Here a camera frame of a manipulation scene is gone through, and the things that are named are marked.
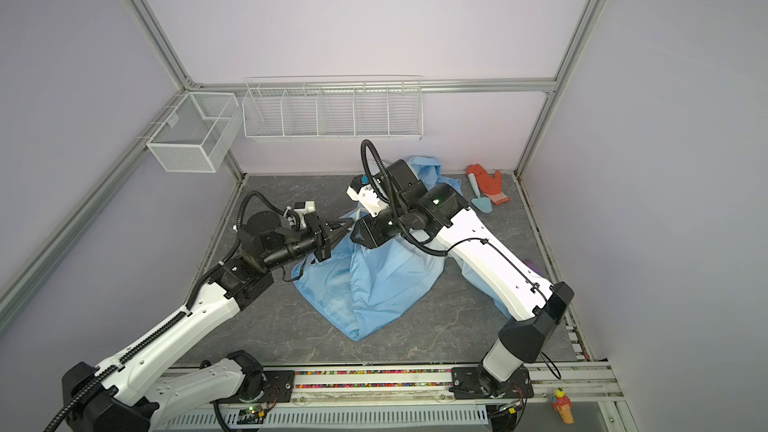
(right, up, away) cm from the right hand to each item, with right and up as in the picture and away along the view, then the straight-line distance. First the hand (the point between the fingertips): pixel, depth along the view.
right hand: (359, 236), depth 67 cm
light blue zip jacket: (-1, -14, +9) cm, 17 cm away
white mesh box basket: (-57, +31, +31) cm, 72 cm away
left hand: (-1, +2, -3) cm, 3 cm away
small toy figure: (+48, -40, +2) cm, 62 cm away
